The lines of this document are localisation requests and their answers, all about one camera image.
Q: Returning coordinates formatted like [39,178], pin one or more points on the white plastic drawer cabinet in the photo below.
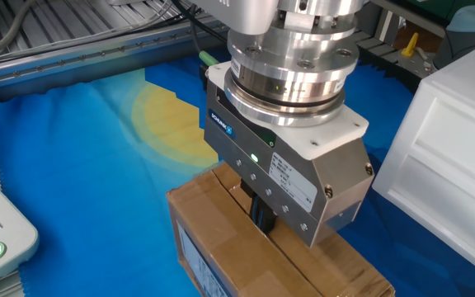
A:
[448,165]

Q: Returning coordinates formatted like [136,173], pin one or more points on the yellow plastic item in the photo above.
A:
[410,45]

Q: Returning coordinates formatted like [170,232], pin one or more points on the brown cardboard box with flaps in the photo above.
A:
[241,247]

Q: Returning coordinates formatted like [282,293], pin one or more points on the blue mountain print cloth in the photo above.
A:
[76,165]

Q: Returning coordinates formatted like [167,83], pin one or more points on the silver grey gripper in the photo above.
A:
[287,185]

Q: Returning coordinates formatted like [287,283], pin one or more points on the white teach pendant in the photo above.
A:
[6,243]

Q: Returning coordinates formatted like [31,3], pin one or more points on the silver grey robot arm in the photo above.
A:
[295,62]

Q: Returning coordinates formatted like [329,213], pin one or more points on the aluminium table edge rail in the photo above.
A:
[97,62]

